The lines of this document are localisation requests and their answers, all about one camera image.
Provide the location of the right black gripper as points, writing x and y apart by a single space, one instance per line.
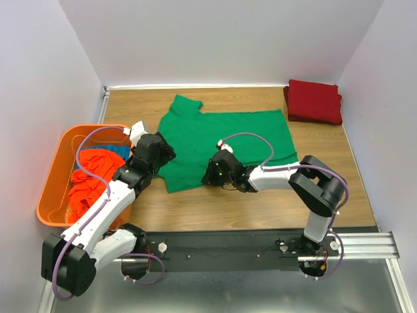
208 177

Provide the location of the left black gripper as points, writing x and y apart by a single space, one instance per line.
167 152

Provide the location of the green t shirt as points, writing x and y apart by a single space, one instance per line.
254 136

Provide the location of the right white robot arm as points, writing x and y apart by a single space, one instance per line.
323 191

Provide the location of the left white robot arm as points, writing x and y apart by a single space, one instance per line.
71 260

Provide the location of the blue t shirt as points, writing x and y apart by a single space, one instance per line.
103 157

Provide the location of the orange t shirt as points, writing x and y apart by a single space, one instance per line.
85 191

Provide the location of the folded dark red t shirt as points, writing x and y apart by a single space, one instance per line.
295 118

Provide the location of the orange plastic basket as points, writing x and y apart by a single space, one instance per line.
53 206

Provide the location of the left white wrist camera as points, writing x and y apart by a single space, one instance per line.
135 132

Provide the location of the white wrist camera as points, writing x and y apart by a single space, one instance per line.
223 146
135 132

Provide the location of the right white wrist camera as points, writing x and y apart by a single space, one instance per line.
223 146

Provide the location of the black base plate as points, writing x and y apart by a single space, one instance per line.
239 250

